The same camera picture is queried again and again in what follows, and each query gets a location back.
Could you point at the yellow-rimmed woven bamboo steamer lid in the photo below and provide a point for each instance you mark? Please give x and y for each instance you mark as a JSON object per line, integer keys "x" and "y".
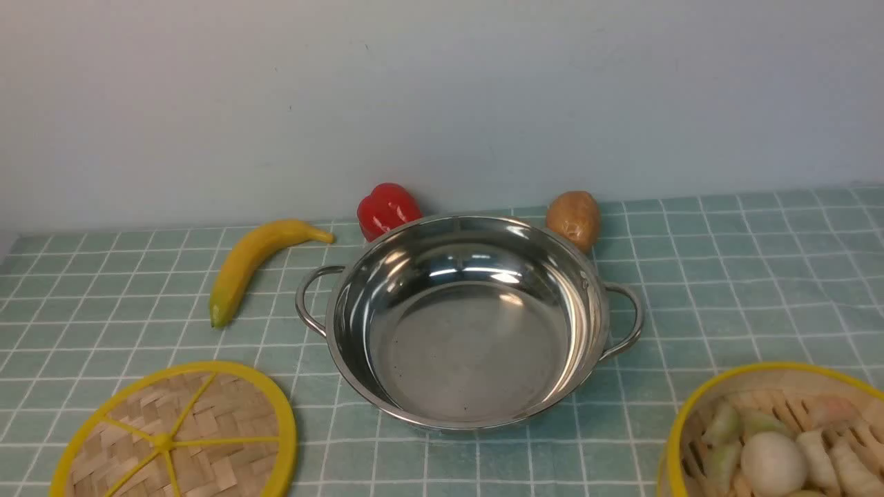
{"x": 210, "y": 428}

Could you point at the yellow-rimmed bamboo steamer basket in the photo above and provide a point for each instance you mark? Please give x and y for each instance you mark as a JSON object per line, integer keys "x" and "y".
{"x": 836, "y": 421}

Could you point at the red bell pepper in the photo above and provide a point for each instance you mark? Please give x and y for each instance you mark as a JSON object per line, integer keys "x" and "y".
{"x": 387, "y": 207}

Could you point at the brown potato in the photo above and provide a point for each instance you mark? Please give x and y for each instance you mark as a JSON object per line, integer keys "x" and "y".
{"x": 576, "y": 216}

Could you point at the yellow banana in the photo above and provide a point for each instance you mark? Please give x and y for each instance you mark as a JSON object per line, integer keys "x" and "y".
{"x": 247, "y": 256}

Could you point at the green checked tablecloth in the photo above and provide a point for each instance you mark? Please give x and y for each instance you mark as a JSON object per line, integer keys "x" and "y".
{"x": 726, "y": 279}

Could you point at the pale green dumpling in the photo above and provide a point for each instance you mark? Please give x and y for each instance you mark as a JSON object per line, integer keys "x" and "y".
{"x": 725, "y": 426}

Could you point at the white round bun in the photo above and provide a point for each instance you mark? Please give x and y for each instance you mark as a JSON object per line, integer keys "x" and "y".
{"x": 773, "y": 464}

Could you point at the stainless steel two-handled pot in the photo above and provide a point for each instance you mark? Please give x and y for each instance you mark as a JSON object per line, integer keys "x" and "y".
{"x": 468, "y": 322}

